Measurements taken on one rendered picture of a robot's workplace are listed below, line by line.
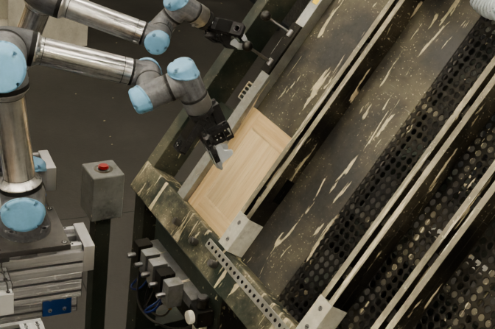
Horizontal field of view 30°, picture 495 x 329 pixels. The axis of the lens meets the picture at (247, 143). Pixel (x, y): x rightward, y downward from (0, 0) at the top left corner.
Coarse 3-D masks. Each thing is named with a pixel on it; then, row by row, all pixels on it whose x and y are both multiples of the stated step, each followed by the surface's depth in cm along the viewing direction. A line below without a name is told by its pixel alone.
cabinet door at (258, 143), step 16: (256, 112) 319; (240, 128) 322; (256, 128) 316; (272, 128) 311; (240, 144) 319; (256, 144) 313; (272, 144) 308; (240, 160) 316; (256, 160) 310; (272, 160) 305; (208, 176) 324; (224, 176) 318; (240, 176) 313; (256, 176) 307; (208, 192) 321; (224, 192) 315; (240, 192) 310; (208, 208) 317; (224, 208) 312; (240, 208) 306; (208, 224) 314; (224, 224) 308
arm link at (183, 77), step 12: (180, 60) 242; (192, 60) 242; (168, 72) 241; (180, 72) 239; (192, 72) 240; (180, 84) 241; (192, 84) 241; (180, 96) 243; (192, 96) 243; (204, 96) 245
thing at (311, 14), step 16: (320, 0) 316; (304, 16) 319; (320, 16) 319; (304, 32) 318; (288, 48) 318; (256, 80) 323; (272, 80) 321; (256, 96) 321; (240, 112) 322; (208, 160) 324; (192, 176) 326; (192, 192) 326
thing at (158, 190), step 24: (144, 168) 346; (144, 192) 340; (168, 192) 330; (168, 216) 325; (192, 216) 316; (216, 240) 303; (240, 264) 292; (216, 288) 295; (240, 288) 287; (264, 288) 285; (240, 312) 283; (288, 312) 276
